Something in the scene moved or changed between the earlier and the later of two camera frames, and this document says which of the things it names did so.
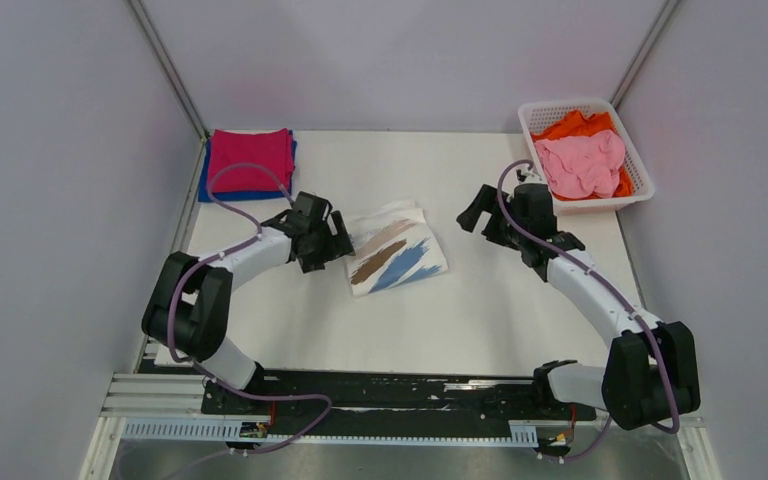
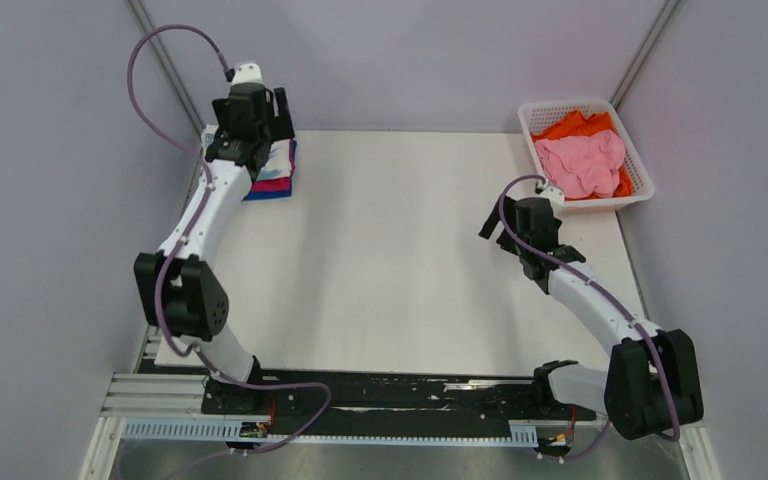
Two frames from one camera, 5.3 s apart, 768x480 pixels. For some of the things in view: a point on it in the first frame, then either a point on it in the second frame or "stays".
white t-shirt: [392, 247] to [277, 162]
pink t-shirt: [580, 167] stays
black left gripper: [313, 262] to [279, 112]
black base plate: [370, 403] stays
